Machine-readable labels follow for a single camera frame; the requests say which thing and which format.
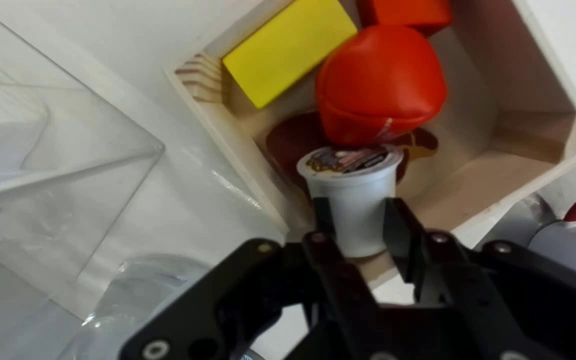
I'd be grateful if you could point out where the white cup with red rim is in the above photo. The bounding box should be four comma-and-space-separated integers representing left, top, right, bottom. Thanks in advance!
526, 192, 576, 286

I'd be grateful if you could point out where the yellow toy block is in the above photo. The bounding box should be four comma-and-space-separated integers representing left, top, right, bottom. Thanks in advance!
220, 0, 359, 113

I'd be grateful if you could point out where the clear acrylic towel tray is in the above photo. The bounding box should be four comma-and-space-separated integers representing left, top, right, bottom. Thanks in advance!
0, 0, 167, 325

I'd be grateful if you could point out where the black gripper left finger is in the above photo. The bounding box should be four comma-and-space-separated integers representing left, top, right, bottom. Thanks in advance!
117, 196, 396, 360

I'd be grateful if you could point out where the orange toy block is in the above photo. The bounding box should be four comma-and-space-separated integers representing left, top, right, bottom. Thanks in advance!
355, 0, 454, 36

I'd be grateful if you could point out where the orange-red toy tomato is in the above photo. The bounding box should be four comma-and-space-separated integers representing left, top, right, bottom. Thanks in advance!
313, 24, 449, 151

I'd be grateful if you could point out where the light wooden box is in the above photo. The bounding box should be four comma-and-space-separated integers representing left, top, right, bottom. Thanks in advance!
163, 0, 576, 291

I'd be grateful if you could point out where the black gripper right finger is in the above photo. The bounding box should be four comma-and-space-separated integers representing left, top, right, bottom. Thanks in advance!
382, 196, 576, 360

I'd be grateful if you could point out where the small white pod container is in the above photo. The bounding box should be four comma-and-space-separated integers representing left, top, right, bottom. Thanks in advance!
294, 143, 405, 260

